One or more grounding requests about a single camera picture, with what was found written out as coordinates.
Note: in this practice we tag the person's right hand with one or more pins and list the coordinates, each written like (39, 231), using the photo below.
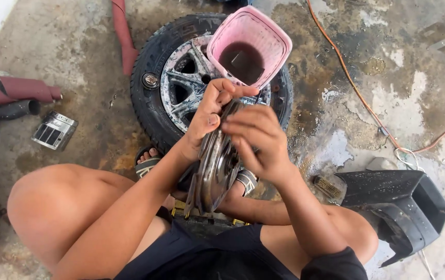
(263, 144)

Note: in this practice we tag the person's left hand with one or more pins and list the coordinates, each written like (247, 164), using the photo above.
(206, 120)

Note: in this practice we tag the person's right fingers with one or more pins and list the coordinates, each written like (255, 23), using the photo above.
(245, 130)

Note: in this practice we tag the dark metal hubcap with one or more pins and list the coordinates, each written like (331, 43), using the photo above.
(216, 167)

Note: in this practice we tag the person's right sandal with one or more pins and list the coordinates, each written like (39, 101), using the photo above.
(247, 181)

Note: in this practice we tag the person's sandal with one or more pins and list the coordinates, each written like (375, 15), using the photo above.
(146, 162)
(247, 181)

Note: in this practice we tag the black tyre with painted rim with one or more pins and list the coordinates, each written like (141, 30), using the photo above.
(175, 83)

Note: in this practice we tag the pink plastic basket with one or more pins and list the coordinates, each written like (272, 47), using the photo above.
(250, 42)

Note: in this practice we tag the yellow and black low stool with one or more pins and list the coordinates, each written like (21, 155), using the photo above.
(207, 217)

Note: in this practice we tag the person's left sandal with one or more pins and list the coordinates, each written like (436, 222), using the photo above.
(146, 162)

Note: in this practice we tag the black round centre cap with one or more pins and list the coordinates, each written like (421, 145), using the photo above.
(151, 80)

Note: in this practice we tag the person's black shorts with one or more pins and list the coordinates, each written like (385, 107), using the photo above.
(230, 256)

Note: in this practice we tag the red sandpaper strip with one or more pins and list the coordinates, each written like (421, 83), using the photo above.
(123, 37)

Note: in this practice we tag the black plastic bumper part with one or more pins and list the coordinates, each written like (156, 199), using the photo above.
(397, 210)

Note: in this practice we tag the chrome grille trim piece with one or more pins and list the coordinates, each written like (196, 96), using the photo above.
(55, 130)

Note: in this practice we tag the red sandpaper roll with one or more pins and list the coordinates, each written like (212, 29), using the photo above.
(12, 90)

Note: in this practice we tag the black metal pipe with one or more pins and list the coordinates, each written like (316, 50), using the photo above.
(6, 111)

